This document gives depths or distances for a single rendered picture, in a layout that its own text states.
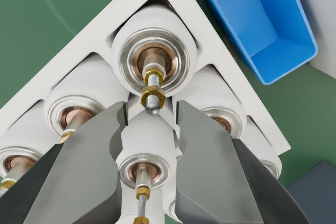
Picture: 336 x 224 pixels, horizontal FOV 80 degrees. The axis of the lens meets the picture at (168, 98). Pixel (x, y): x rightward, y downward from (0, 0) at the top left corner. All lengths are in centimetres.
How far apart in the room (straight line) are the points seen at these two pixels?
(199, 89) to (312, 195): 64
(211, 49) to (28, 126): 28
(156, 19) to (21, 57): 41
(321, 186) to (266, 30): 53
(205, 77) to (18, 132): 27
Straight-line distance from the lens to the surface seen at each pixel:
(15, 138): 33
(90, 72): 28
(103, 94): 25
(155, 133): 31
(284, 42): 51
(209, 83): 29
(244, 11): 49
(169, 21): 21
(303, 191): 86
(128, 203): 44
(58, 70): 33
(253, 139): 35
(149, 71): 18
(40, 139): 33
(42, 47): 54
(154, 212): 43
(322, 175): 84
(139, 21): 21
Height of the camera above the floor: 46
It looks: 61 degrees down
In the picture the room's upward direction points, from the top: 175 degrees clockwise
